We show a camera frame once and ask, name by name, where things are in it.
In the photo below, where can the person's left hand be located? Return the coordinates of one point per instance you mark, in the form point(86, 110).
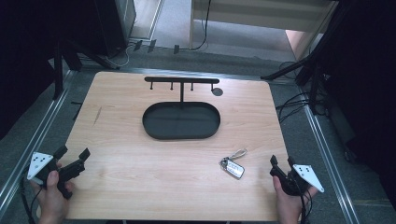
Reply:
point(52, 202)

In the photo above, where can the white desk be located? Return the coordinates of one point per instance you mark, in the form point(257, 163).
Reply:
point(264, 15)

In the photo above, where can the small black bracket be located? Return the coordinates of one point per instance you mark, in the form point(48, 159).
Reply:
point(176, 49)
point(138, 45)
point(152, 45)

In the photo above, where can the black round disc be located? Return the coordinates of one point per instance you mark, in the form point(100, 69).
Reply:
point(217, 91)

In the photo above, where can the black curtain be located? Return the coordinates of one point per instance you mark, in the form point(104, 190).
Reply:
point(370, 77)
point(28, 46)

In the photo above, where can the black key rack with tray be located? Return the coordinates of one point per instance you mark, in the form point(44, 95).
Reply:
point(181, 121)

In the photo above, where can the person's right hand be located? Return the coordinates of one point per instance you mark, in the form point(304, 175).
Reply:
point(289, 208)

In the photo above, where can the aluminium floor rail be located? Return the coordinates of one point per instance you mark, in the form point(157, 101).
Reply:
point(330, 165)
point(34, 143)

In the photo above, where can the black metal stand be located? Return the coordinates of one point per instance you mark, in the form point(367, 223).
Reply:
point(313, 67)
point(58, 68)

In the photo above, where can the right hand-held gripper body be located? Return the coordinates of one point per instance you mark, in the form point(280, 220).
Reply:
point(306, 175)

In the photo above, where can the black cabinet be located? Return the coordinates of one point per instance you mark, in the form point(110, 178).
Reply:
point(115, 25)

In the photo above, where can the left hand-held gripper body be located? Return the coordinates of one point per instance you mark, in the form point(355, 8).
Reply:
point(70, 171)

